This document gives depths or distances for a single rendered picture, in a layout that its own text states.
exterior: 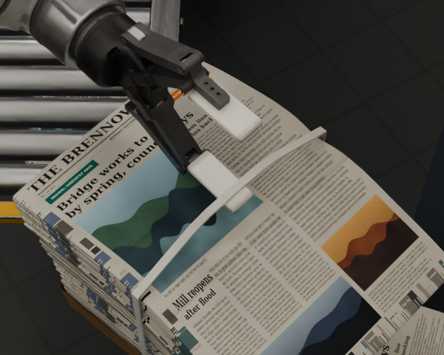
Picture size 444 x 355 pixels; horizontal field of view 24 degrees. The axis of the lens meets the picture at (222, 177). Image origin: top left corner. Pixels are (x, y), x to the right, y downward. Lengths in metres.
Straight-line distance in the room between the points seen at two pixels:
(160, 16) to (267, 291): 0.82
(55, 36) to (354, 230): 0.38
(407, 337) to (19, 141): 0.67
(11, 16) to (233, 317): 0.38
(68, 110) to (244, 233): 0.65
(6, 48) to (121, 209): 0.71
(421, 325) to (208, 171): 0.50
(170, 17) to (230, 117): 0.85
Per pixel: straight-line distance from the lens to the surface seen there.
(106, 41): 1.04
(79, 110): 1.68
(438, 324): 1.47
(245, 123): 0.94
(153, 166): 1.15
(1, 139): 1.66
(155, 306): 1.05
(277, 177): 1.13
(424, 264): 1.13
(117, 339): 1.27
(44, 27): 1.07
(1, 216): 1.56
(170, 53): 0.96
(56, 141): 1.64
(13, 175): 1.62
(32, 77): 1.73
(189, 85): 0.95
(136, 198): 1.13
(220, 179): 1.07
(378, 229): 1.12
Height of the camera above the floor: 2.14
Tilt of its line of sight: 58 degrees down
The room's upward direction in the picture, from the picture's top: straight up
